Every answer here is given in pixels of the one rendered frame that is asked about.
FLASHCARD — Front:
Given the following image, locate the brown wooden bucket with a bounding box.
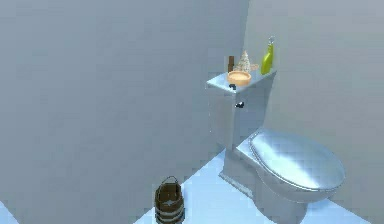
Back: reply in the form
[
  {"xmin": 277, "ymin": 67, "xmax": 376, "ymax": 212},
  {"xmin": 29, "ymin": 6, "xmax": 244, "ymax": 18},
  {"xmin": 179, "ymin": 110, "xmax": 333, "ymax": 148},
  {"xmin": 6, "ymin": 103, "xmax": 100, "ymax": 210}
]
[{"xmin": 154, "ymin": 175, "xmax": 186, "ymax": 224}]

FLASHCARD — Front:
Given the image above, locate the orange round dish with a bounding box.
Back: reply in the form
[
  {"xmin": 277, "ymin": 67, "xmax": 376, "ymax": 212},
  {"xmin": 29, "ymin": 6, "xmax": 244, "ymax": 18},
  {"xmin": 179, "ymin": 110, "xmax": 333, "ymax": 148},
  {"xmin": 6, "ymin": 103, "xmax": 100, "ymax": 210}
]
[{"xmin": 227, "ymin": 71, "xmax": 252, "ymax": 87}]

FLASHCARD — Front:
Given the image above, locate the beige cone-shaped ornament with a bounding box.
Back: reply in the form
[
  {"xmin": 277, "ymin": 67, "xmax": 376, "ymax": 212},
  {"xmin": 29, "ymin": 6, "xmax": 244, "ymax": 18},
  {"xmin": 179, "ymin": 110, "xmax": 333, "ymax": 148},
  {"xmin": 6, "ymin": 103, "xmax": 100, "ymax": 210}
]
[{"xmin": 233, "ymin": 50, "xmax": 260, "ymax": 73}]

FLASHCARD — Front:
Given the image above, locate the yellow-green spray bottle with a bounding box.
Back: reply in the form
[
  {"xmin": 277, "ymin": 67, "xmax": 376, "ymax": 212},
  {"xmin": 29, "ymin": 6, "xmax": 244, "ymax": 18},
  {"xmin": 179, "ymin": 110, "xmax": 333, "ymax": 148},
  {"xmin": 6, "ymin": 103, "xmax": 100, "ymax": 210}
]
[{"xmin": 260, "ymin": 35, "xmax": 276, "ymax": 76}]

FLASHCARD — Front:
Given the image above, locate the white toilet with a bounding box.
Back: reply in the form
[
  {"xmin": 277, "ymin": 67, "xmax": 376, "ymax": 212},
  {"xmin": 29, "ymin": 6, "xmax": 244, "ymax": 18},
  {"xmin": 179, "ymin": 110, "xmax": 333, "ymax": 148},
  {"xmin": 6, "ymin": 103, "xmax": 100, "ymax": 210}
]
[{"xmin": 205, "ymin": 68, "xmax": 347, "ymax": 224}]

